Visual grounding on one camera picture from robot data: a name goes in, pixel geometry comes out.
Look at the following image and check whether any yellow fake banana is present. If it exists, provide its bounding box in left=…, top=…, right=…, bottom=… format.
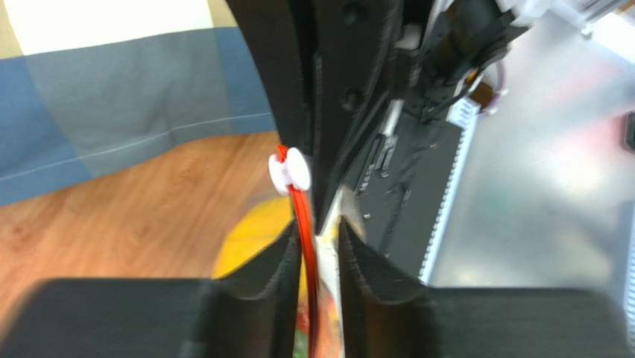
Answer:
left=211, top=197, right=291, bottom=278

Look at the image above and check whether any white slotted cable duct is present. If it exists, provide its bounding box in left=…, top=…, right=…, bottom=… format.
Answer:
left=419, top=97, right=480, bottom=285

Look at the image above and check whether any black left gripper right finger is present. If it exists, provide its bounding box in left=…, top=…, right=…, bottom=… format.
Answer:
left=338, top=219, right=631, bottom=357

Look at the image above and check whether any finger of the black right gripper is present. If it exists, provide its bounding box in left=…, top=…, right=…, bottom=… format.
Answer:
left=227, top=0, right=314, bottom=155
left=309, top=0, right=437, bottom=229

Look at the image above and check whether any blue beige checkered pillow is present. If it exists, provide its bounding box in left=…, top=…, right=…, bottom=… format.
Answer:
left=1, top=1, right=275, bottom=204

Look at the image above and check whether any clear orange zip top bag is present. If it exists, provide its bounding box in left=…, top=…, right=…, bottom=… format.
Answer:
left=268, top=145, right=344, bottom=357

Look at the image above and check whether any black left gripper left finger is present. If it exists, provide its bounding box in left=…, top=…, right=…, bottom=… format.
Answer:
left=1, top=223, right=301, bottom=357

